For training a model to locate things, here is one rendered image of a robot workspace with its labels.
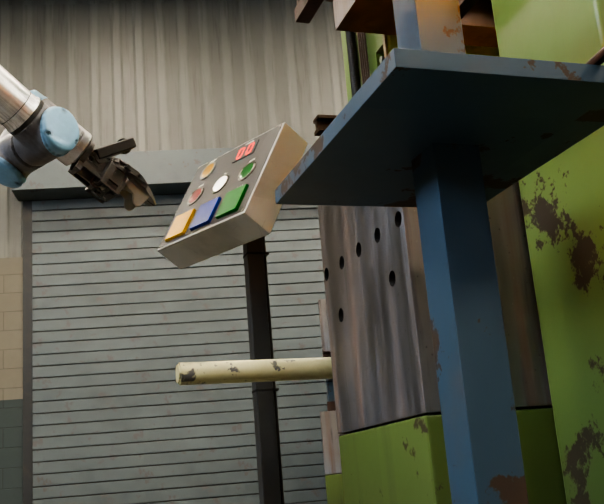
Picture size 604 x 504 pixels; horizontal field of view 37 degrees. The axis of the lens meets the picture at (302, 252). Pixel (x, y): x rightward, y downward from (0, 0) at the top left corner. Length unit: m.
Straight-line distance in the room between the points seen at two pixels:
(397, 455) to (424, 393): 0.14
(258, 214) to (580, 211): 0.83
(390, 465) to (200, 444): 7.99
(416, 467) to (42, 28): 9.88
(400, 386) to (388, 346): 0.07
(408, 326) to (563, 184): 0.31
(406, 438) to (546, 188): 0.43
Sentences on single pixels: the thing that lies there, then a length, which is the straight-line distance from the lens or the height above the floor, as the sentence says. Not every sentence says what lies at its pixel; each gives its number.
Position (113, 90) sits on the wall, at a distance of 10.49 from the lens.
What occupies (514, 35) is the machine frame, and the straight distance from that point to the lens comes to 1.51.
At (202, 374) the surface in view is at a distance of 1.80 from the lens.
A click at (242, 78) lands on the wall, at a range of 10.51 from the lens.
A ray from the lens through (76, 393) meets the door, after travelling 9.54.
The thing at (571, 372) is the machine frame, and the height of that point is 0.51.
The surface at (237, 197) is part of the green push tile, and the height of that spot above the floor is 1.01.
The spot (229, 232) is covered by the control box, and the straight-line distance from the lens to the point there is 1.99.
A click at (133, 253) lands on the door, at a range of 9.75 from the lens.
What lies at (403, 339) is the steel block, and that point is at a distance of 1.36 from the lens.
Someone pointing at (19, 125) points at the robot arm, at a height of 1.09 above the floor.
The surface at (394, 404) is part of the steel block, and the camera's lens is 1.40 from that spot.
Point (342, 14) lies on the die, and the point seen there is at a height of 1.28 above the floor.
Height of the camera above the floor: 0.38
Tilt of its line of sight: 15 degrees up
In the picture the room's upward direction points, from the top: 5 degrees counter-clockwise
